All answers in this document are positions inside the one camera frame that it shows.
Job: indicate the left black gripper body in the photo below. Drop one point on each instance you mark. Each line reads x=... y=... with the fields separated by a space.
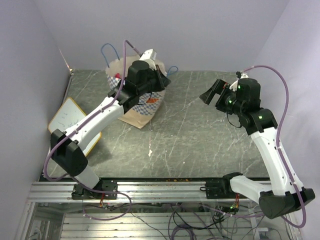
x=155 y=82

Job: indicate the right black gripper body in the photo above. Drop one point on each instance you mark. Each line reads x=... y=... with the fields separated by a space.
x=226 y=101

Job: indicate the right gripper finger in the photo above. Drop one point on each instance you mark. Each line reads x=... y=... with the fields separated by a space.
x=217 y=88
x=207 y=96

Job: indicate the blue checkered paper bag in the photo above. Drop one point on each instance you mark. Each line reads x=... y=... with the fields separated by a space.
x=149 y=103

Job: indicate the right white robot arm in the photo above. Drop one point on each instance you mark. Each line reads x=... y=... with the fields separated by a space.
x=286 y=193

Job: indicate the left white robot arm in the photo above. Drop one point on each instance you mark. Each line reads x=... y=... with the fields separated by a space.
x=66 y=147

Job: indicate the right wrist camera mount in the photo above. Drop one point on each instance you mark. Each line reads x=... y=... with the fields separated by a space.
x=239 y=75

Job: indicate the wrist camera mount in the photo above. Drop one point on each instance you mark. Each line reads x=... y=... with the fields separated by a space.
x=239 y=75
x=149 y=57

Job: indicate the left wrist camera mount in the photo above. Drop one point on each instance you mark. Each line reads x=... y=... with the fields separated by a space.
x=149 y=57

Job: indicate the small whiteboard yellow frame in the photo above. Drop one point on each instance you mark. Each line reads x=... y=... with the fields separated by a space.
x=69 y=114

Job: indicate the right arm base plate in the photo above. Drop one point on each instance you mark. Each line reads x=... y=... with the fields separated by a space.
x=218 y=189

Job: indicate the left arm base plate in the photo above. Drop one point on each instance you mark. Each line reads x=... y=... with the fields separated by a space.
x=105 y=189

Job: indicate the aluminium frame rail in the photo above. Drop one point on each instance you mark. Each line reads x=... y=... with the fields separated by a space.
x=137 y=192

